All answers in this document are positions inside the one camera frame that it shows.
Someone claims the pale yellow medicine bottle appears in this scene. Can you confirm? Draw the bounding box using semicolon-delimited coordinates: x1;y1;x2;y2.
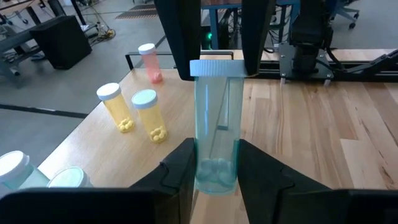
96;82;136;134
131;88;169;144

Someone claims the pink medicine bottle white cap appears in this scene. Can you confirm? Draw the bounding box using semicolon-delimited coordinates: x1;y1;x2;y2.
137;42;164;85

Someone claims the grey metal desk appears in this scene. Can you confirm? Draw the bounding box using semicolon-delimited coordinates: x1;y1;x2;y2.
0;26;43;78

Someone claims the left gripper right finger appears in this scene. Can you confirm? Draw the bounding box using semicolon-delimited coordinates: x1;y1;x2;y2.
237;138;333;224

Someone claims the office chair base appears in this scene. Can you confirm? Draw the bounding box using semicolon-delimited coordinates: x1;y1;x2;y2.
329;0;361;30

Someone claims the large black box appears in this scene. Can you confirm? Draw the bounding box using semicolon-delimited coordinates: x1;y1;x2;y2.
29;14;93;70

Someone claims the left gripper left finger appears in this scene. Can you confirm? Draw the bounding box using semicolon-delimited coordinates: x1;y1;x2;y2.
127;138;197;224

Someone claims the blue medicine bottle white cap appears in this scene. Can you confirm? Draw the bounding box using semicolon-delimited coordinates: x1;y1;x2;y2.
0;150;50;190
189;58;249;196
47;166;94;189

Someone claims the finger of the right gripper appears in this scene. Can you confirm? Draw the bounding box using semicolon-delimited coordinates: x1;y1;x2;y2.
154;0;202;82
241;0;277;77

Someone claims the wooden shelf black metal frame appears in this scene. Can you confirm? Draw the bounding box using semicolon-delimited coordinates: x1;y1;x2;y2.
37;50;234;189

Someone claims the black yellow-edged floor mat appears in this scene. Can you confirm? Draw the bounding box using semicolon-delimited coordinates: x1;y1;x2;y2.
115;2;159;20

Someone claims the tangled floor cable bundle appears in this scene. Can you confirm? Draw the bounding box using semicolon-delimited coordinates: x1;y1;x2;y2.
79;18;116;47

